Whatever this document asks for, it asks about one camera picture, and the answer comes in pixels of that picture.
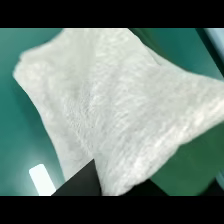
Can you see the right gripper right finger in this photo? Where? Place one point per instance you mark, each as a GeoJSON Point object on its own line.
{"type": "Point", "coordinates": [146, 190]}

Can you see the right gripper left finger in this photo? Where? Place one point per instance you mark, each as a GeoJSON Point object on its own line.
{"type": "Point", "coordinates": [81, 183]}

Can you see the light grey garment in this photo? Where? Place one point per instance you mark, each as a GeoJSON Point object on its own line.
{"type": "Point", "coordinates": [126, 106]}

